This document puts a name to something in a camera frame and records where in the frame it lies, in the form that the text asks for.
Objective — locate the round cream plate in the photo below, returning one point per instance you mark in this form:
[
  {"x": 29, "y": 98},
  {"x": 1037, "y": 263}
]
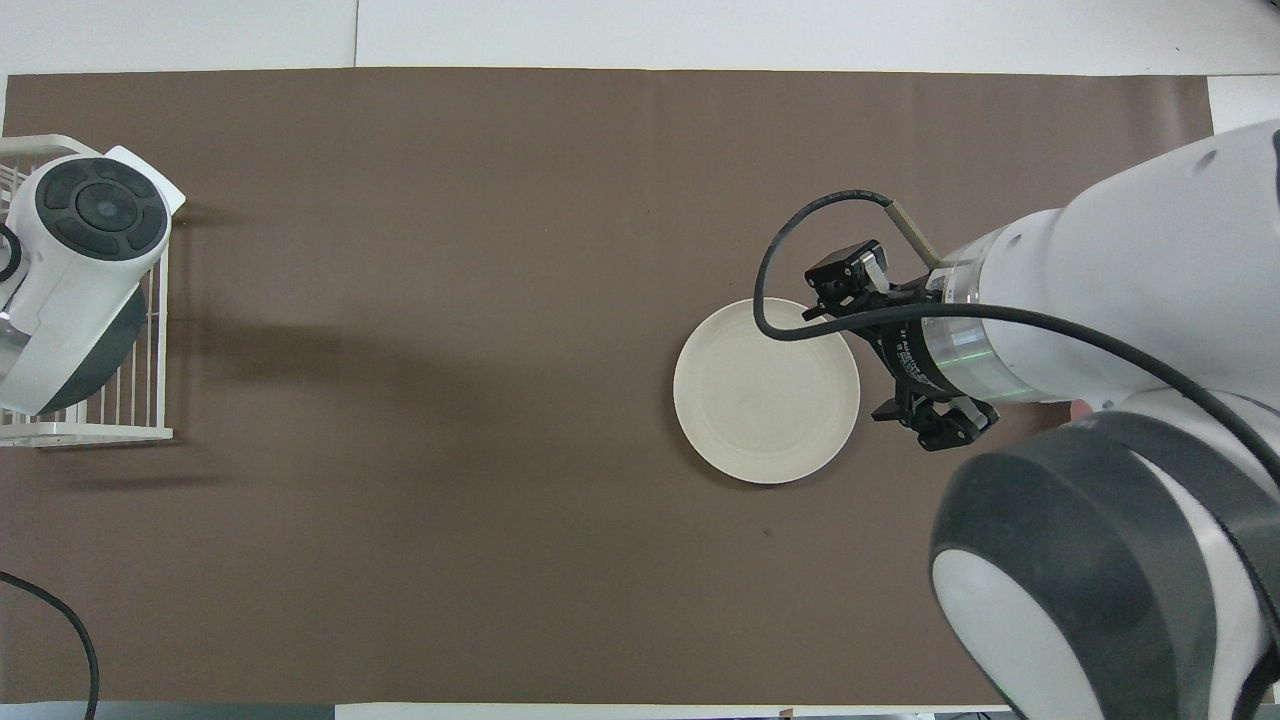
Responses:
[{"x": 766, "y": 391}]

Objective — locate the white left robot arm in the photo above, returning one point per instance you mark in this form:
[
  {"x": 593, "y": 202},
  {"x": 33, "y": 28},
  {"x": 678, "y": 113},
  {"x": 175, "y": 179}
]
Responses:
[{"x": 70, "y": 300}]

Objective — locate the brown table mat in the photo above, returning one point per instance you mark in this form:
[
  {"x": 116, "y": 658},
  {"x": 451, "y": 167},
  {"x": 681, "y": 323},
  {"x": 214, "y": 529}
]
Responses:
[{"x": 500, "y": 300}]

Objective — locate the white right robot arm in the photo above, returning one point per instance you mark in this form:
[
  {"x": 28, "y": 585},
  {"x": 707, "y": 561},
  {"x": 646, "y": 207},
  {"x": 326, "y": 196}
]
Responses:
[{"x": 1120, "y": 300}]

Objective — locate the pink plastic cup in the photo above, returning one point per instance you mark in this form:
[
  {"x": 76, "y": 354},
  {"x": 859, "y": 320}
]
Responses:
[{"x": 1080, "y": 407}]

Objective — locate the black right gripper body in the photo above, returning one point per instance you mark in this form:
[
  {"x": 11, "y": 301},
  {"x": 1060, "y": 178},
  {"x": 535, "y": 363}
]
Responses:
[{"x": 915, "y": 345}]

